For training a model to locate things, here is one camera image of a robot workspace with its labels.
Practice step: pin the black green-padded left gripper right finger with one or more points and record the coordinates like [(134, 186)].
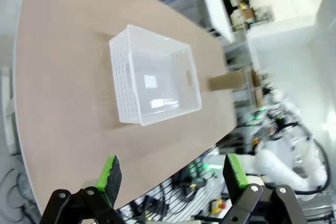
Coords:
[(236, 179)]

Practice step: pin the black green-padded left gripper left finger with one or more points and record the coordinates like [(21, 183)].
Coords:
[(111, 179)]

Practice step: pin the tan cup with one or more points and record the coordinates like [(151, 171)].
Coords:
[(225, 82)]

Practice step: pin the white perforated plastic basket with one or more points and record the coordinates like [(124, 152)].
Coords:
[(155, 77)]

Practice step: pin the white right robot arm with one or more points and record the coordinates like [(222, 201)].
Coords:
[(275, 163)]

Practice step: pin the yellow emergency stop button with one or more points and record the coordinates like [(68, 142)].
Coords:
[(216, 205)]

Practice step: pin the cardboard box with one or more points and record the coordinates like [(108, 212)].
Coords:
[(258, 97), (255, 78)]

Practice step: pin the white counter cabinet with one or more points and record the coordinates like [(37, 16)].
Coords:
[(214, 6)]

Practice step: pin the grey metal frame post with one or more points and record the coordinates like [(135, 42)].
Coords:
[(8, 108)]

